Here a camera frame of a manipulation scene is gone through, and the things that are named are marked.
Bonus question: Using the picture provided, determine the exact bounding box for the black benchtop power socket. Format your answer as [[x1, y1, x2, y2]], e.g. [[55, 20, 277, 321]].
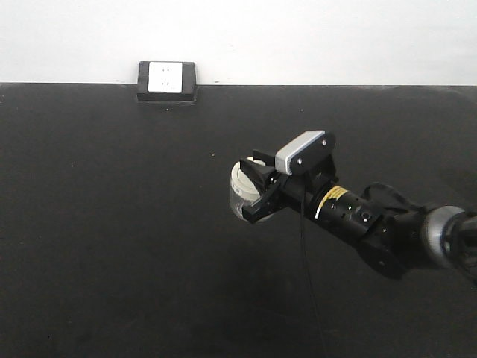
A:
[[136, 61, 198, 103]]

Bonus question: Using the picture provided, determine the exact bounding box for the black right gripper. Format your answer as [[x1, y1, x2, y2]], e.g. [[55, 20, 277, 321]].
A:
[[239, 149, 337, 224]]

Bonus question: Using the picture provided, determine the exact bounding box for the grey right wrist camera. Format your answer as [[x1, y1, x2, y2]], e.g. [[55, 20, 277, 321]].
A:
[[274, 130, 336, 176]]

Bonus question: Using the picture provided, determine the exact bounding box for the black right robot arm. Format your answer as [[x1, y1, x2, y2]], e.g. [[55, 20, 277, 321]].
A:
[[238, 151, 476, 283]]

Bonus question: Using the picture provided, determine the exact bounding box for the glass jar with white lid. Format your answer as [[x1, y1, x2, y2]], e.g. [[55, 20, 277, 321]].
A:
[[230, 161, 261, 222]]

